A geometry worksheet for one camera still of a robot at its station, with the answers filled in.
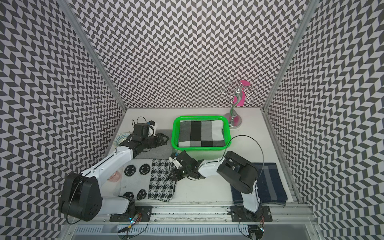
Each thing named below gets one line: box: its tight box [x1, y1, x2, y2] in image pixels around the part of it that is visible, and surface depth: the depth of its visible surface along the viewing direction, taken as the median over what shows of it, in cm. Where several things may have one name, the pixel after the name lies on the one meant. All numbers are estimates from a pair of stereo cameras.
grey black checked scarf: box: [178, 120, 226, 147], surface depth 102 cm
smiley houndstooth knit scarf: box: [120, 158, 178, 202], surface depth 81 cm
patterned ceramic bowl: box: [113, 132, 131, 148], surface depth 98 cm
